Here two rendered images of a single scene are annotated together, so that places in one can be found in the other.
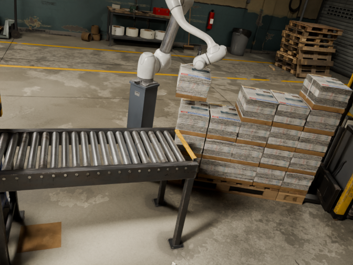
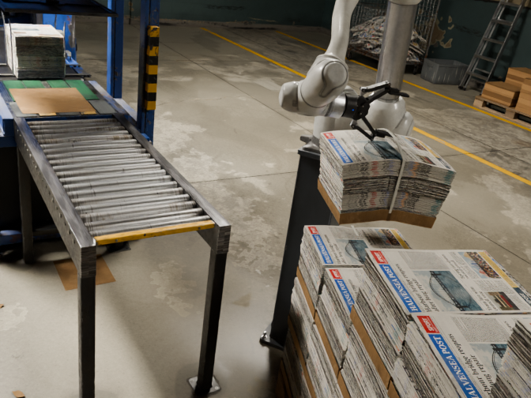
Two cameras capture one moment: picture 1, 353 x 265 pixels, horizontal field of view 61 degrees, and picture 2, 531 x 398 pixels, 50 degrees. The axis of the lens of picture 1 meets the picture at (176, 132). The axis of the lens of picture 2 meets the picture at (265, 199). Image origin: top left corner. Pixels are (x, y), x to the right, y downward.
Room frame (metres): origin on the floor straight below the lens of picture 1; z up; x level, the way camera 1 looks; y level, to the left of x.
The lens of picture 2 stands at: (2.03, -1.84, 1.79)
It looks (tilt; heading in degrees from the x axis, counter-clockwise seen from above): 25 degrees down; 79
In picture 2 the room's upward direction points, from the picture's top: 8 degrees clockwise
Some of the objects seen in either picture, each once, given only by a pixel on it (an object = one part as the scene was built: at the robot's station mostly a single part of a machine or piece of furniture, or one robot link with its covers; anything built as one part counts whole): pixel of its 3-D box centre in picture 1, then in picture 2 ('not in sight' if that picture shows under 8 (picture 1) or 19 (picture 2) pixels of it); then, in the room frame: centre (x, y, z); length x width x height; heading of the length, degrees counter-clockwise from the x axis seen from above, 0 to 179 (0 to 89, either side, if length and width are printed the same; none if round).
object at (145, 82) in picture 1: (143, 79); (325, 141); (2.69, 0.39, 1.03); 0.22 x 0.18 x 0.06; 148
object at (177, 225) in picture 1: (182, 212); (86, 351); (1.79, -0.15, 0.34); 0.06 x 0.06 x 0.68; 23
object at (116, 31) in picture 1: (141, 26); not in sight; (8.56, 1.46, 0.55); 1.80 x 0.70 x 1.09; 113
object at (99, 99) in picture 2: not in sight; (54, 104); (1.38, 1.48, 0.75); 0.70 x 0.65 x 0.10; 113
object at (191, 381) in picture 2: (159, 202); (204, 384); (2.25, 0.04, 0.01); 0.14 x 0.14 x 0.01; 23
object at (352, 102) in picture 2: not in sight; (355, 107); (2.63, -0.08, 1.31); 0.09 x 0.07 x 0.08; 3
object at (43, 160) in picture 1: (44, 151); (86, 142); (1.64, 0.84, 0.77); 0.47 x 0.05 x 0.05; 23
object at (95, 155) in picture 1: (94, 149); (105, 167); (1.77, 0.54, 0.77); 0.47 x 0.05 x 0.05; 23
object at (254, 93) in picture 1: (259, 94); (450, 279); (2.75, -0.71, 1.06); 0.37 x 0.29 x 0.01; 3
